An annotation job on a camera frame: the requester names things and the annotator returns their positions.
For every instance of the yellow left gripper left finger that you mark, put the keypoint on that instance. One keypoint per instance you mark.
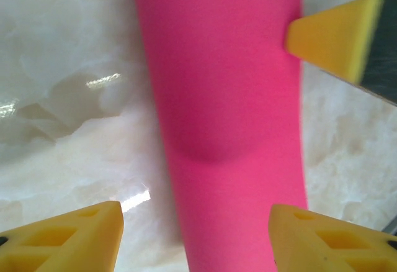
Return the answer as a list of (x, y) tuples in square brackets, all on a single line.
[(62, 244)]

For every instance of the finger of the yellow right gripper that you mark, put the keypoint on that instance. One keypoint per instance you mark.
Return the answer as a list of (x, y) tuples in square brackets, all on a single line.
[(335, 36)]

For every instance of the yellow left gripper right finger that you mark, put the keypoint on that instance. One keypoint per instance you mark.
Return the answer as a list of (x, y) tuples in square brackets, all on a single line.
[(325, 247)]

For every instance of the pink paper sheet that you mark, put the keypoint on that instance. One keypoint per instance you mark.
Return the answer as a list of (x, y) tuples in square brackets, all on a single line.
[(223, 98)]

